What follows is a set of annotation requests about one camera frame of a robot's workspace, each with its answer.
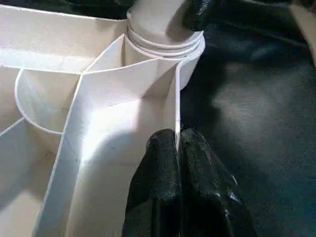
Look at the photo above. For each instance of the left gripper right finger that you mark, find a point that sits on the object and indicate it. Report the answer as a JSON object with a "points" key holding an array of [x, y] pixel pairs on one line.
{"points": [[207, 195]]}

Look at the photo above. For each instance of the white plastic table leg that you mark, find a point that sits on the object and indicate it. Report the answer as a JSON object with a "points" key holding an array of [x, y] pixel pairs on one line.
{"points": [[153, 27]]}

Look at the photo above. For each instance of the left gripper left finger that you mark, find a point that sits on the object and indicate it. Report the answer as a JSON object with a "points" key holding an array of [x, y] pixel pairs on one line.
{"points": [[155, 187]]}

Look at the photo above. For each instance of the white plastic table top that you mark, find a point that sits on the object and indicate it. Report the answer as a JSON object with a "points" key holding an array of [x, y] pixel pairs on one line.
{"points": [[98, 98]]}

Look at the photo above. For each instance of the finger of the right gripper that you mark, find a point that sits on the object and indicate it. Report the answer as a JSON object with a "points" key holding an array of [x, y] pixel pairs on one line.
{"points": [[197, 14]]}

